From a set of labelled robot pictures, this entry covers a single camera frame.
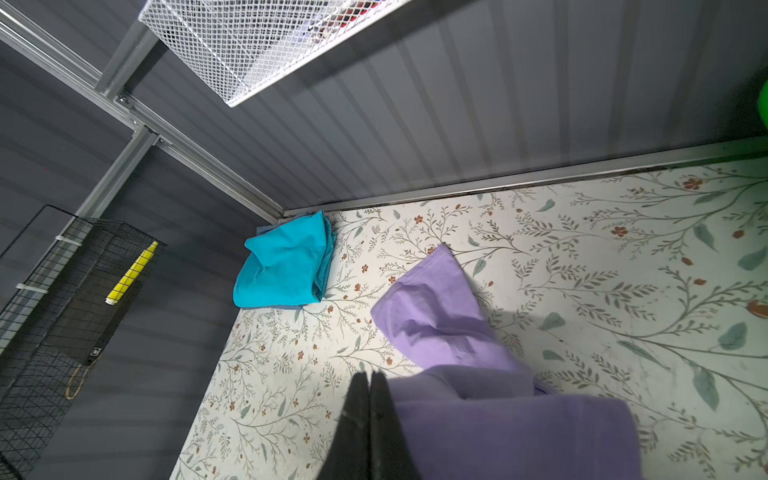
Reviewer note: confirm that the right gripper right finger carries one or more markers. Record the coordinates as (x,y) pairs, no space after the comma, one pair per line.
(390,458)

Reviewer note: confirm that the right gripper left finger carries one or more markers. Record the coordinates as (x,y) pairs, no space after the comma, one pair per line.
(349,455)

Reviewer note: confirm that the purple t-shirt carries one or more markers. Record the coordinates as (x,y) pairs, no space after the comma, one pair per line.
(474,411)

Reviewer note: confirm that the folded teal t-shirt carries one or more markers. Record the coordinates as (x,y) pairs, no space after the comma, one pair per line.
(287,266)

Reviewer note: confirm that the floral table mat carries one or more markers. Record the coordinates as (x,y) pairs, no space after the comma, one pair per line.
(650,288)

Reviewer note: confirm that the black wire basket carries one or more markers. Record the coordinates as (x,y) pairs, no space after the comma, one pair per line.
(55,328)

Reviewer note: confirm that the white wire mesh basket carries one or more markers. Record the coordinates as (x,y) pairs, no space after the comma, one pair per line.
(240,48)

